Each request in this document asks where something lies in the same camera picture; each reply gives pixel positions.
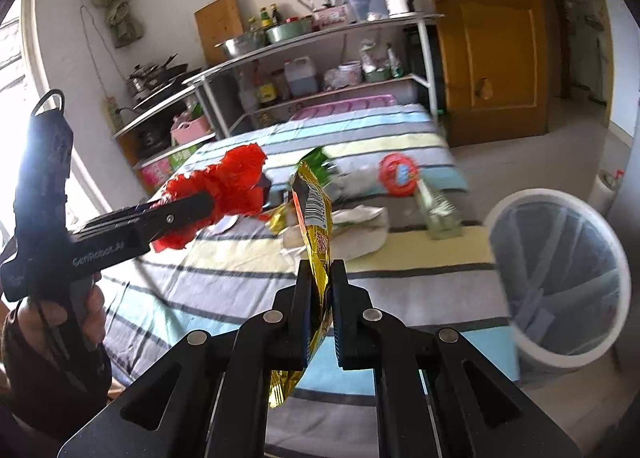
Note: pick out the striped bed sheet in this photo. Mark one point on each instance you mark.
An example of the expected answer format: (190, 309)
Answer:
(200, 278)

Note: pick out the clear plastic storage box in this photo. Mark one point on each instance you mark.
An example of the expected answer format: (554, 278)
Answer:
(365, 5)

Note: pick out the white paper towel roll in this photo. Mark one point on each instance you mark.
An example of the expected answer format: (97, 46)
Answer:
(602, 195)

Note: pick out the gold snack wrapper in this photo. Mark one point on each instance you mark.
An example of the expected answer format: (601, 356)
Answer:
(312, 218)

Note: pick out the dark bottle yellow label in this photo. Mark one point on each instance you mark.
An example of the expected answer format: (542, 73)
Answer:
(267, 95)

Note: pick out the green snack wrapper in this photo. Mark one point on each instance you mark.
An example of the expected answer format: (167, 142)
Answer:
(320, 158)

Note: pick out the clear plastic oil bottle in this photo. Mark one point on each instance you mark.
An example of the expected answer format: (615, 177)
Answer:
(247, 95)

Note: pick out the green glass sauce bottle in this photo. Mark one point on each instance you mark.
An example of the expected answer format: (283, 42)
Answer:
(264, 20)

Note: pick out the white plastic bag bundle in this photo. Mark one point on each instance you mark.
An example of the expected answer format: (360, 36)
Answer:
(345, 75)

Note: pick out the pink plastic basket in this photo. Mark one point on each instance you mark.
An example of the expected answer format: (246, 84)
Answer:
(190, 132)

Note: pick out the black cooking pot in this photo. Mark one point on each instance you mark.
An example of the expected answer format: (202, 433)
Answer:
(150, 140)

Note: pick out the stack of dark pans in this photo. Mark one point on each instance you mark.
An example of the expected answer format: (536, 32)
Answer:
(155, 80)

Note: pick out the bright window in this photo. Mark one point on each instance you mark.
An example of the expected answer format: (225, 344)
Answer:
(10, 62)

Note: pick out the power strip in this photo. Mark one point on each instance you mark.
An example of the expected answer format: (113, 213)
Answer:
(115, 112)

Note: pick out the crumpled white paper bag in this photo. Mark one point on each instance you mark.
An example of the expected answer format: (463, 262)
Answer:
(360, 233)

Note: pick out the yellow wooden door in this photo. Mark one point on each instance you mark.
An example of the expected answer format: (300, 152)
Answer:
(490, 47)

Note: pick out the green bowl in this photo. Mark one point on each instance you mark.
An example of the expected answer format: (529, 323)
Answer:
(377, 74)

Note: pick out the dark sauce bottle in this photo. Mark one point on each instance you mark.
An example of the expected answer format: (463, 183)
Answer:
(275, 15)

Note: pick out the pink plastic tray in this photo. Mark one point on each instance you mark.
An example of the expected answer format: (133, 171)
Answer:
(345, 105)

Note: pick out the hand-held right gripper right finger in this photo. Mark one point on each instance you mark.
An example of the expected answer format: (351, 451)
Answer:
(340, 298)

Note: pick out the white waste bin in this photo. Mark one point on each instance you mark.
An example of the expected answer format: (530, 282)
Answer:
(550, 200)

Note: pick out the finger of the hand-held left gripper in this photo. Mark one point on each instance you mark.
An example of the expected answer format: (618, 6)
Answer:
(185, 213)
(142, 208)

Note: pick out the pink utensil holder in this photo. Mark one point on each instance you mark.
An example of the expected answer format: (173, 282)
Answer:
(330, 17)

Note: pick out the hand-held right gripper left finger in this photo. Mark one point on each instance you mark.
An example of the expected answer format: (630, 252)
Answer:
(300, 298)

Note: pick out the red plastic bag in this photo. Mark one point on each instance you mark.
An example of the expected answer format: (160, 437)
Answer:
(235, 177)

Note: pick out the low metal shelf rack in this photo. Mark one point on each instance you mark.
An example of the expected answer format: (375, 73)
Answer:
(160, 105)

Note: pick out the steel basin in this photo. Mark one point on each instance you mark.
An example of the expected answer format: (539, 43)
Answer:
(240, 45)

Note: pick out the colourful cardboard box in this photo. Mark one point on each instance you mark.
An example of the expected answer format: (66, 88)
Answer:
(165, 167)

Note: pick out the red round plastic lid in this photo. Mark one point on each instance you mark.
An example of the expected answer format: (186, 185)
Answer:
(397, 175)

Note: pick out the green spray bottle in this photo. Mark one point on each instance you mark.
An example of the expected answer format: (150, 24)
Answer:
(396, 62)

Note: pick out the wooden cutting board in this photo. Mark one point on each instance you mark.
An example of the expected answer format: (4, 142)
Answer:
(217, 25)

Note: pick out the tall metal shelf rack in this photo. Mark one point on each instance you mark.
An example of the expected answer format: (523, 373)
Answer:
(320, 33)

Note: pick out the green metal basin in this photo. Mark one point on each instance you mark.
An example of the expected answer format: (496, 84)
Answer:
(289, 30)

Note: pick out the person's left hand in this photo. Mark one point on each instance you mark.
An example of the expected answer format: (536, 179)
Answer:
(95, 313)

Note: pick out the translucent plastic jug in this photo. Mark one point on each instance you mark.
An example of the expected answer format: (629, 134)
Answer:
(301, 80)

